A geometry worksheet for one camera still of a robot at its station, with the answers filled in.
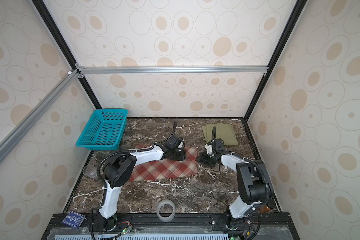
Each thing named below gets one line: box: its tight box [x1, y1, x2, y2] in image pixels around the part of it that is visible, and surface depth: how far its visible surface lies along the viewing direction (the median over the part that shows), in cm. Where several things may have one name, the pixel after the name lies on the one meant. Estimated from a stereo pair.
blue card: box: [61, 210, 87, 230], surface depth 75 cm
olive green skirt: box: [202, 122, 239, 146], surface depth 111 cm
